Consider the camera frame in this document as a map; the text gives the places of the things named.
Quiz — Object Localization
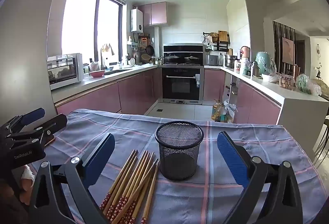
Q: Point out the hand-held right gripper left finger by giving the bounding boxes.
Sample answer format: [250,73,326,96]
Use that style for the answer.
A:
[28,133,116,224]

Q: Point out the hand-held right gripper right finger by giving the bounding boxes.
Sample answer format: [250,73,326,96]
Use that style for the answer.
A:
[217,131,304,224]

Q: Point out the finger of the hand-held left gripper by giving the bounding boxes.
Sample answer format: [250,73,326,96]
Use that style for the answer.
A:
[0,108,46,137]
[5,113,68,147]

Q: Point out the bundle of wooden chopsticks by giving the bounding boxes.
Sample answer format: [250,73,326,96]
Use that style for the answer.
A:
[99,149,160,224]

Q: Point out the black mesh holder cup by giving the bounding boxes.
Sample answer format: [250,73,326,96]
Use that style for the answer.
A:
[155,121,204,181]

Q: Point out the person's left hand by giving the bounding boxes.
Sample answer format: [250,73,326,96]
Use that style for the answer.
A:
[8,164,35,211]

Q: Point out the yellow cooking oil bottle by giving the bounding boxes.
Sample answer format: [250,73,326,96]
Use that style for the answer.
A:
[211,100,225,122]

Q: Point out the white countertop oven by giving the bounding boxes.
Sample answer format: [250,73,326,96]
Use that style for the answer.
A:
[47,53,84,91]

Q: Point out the pink base cabinets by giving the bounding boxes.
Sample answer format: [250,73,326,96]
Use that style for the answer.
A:
[55,67,282,125]

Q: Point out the blue checked tablecloth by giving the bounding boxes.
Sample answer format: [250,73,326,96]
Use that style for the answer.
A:
[26,108,326,224]

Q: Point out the white bowl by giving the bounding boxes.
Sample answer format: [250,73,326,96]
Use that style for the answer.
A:
[262,73,279,83]

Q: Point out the black built-in stove oven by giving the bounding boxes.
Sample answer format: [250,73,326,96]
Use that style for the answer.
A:
[161,43,205,105]

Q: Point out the steel thermos flask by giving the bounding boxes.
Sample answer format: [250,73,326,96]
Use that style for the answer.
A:
[250,61,260,77]

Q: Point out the clear plastic container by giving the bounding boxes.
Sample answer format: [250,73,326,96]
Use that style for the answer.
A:
[279,75,295,90]

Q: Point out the steel stock pot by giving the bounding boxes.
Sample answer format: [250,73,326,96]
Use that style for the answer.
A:
[224,55,237,69]

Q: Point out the large kitchen window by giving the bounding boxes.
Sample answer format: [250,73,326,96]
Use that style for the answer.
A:
[62,0,126,65]

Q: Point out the green plastic bag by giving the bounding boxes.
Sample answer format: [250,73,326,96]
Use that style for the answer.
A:
[295,74,311,93]

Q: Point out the pink electric kettle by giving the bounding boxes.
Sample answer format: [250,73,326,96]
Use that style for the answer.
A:
[240,46,251,60]

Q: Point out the white plastic bag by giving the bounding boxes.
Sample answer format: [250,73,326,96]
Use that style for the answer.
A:
[310,79,322,96]

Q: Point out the white gas water heater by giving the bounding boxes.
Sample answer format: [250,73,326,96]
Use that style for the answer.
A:
[131,8,143,33]

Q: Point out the black wall rack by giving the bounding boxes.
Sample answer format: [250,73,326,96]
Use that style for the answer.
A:
[203,31,230,51]

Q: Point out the framed wall picture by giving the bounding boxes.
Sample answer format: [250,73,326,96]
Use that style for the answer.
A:
[282,37,295,65]

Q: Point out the pink wall cabinets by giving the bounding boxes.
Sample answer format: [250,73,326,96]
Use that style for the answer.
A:
[139,2,167,27]

